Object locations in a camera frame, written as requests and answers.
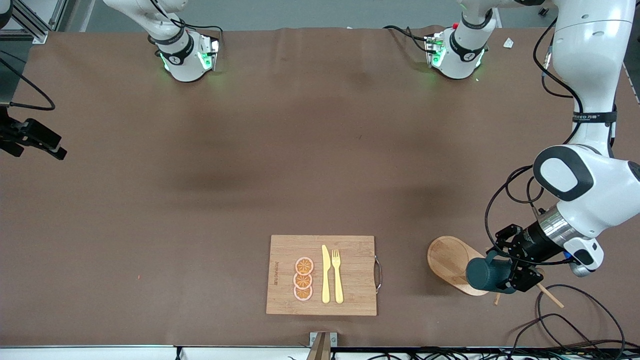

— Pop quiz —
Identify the teal mug with yellow inside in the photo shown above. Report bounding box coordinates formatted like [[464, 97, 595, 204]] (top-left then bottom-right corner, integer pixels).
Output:
[[465, 250, 515, 295]]

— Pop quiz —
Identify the wooden mug tree stand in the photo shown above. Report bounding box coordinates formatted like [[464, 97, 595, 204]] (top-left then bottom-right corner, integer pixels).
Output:
[[426, 235, 565, 309]]

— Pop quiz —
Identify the brown table mat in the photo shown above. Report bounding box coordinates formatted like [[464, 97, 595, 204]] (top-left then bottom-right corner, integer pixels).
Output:
[[0, 25, 640, 348]]

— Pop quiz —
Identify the yellow plastic fork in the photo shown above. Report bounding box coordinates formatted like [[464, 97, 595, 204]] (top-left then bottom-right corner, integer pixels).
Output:
[[331, 249, 345, 305]]

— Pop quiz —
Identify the yellow plastic knife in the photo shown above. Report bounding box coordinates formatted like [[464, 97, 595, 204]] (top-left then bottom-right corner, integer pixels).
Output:
[[321, 244, 331, 304]]

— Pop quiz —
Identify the black cable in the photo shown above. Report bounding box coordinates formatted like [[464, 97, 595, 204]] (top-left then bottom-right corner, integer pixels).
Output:
[[382, 25, 432, 53], [0, 56, 55, 111], [340, 346, 640, 360], [536, 284, 626, 360], [483, 19, 585, 267], [510, 313, 601, 360], [148, 0, 224, 48]]

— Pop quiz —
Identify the aluminium frame profile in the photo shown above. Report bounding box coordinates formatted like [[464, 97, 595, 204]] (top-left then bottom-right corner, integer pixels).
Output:
[[0, 0, 68, 45]]

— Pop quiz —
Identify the bamboo cutting board with handle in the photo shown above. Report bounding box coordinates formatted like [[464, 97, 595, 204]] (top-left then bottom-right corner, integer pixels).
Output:
[[266, 235, 383, 317]]

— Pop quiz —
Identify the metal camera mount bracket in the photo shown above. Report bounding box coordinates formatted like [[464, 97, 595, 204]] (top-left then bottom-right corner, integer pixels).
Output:
[[307, 331, 338, 360]]

